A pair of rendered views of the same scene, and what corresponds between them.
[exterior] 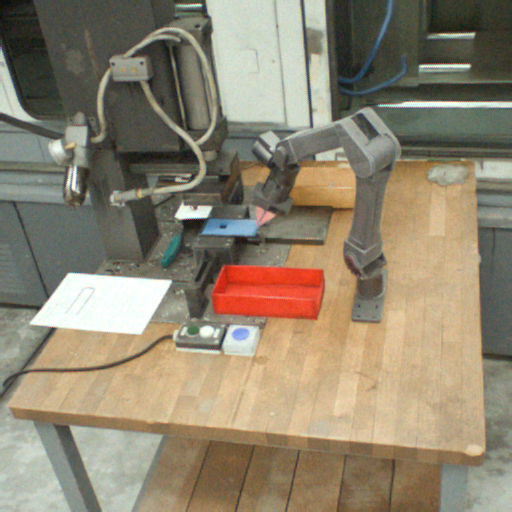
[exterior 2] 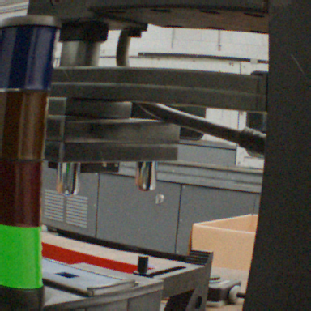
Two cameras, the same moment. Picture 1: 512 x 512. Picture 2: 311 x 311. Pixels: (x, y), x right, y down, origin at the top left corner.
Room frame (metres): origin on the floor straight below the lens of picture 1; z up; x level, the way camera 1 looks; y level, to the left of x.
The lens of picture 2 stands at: (2.23, 0.31, 1.15)
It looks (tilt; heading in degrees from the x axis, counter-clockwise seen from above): 3 degrees down; 193
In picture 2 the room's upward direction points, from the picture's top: 5 degrees clockwise
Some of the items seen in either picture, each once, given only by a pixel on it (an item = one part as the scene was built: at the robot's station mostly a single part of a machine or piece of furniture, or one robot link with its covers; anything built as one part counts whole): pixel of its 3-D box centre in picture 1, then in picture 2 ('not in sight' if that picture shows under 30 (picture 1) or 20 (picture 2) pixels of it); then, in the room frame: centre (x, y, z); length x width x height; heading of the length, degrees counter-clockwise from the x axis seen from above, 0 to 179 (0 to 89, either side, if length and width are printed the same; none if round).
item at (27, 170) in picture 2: not in sight; (10, 189); (1.88, 0.15, 1.10); 0.04 x 0.04 x 0.03
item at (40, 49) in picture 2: not in sight; (23, 58); (1.88, 0.15, 1.17); 0.04 x 0.04 x 0.03
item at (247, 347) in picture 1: (242, 344); not in sight; (1.22, 0.06, 0.90); 0.07 x 0.07 x 0.06; 73
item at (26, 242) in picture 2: not in sight; (10, 252); (1.88, 0.15, 1.07); 0.04 x 0.04 x 0.03
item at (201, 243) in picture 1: (221, 226); (65, 286); (1.60, 0.08, 0.98); 0.20 x 0.10 x 0.01; 163
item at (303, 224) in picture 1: (299, 224); not in sight; (1.67, -0.13, 0.91); 0.17 x 0.16 x 0.02; 163
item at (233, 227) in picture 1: (233, 223); (44, 257); (1.57, 0.05, 1.00); 0.15 x 0.07 x 0.03; 73
